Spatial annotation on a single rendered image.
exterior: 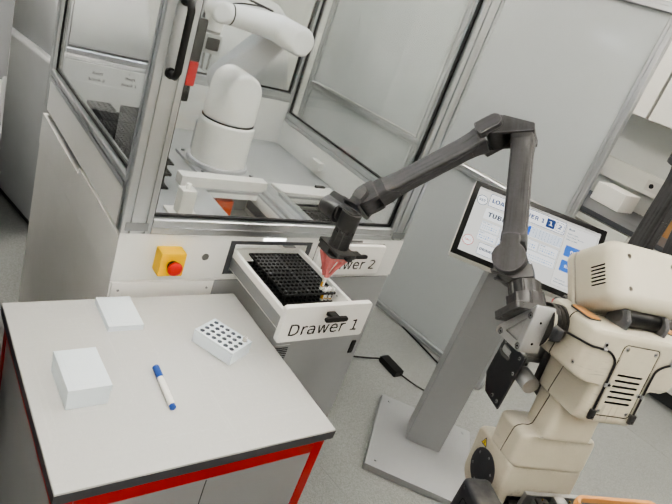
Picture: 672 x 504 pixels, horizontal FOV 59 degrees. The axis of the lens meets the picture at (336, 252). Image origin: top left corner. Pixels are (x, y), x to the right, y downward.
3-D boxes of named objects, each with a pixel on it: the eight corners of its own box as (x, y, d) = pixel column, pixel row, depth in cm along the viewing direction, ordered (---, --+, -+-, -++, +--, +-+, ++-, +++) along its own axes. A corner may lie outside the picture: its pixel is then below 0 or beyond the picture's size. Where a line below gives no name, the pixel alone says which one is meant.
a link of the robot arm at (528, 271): (534, 282, 129) (537, 291, 134) (529, 241, 134) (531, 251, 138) (491, 287, 132) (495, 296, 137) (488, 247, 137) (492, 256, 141)
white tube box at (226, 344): (248, 353, 155) (252, 341, 153) (229, 365, 147) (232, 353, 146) (211, 329, 159) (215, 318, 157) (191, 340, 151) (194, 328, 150)
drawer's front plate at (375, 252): (376, 273, 212) (387, 246, 207) (311, 274, 194) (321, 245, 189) (373, 270, 213) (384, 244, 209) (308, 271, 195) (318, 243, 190)
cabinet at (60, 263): (324, 433, 251) (392, 275, 220) (67, 494, 187) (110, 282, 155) (231, 305, 316) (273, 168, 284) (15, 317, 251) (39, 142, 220)
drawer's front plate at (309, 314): (360, 334, 171) (373, 303, 166) (275, 343, 152) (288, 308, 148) (356, 330, 172) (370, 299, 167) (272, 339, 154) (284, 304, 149)
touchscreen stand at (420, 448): (465, 514, 237) (591, 304, 197) (362, 468, 241) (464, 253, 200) (467, 436, 283) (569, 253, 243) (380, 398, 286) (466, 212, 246)
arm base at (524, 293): (518, 306, 124) (563, 315, 128) (514, 271, 128) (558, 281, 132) (492, 319, 132) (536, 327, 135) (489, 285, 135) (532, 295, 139)
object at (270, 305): (354, 326, 170) (361, 309, 168) (279, 334, 154) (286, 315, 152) (287, 255, 197) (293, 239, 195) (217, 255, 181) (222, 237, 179)
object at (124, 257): (389, 274, 219) (404, 240, 214) (109, 281, 155) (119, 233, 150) (271, 168, 283) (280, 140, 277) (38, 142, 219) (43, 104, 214)
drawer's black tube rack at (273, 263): (328, 310, 173) (336, 292, 170) (278, 314, 162) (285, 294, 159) (292, 270, 188) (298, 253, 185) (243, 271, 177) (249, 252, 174)
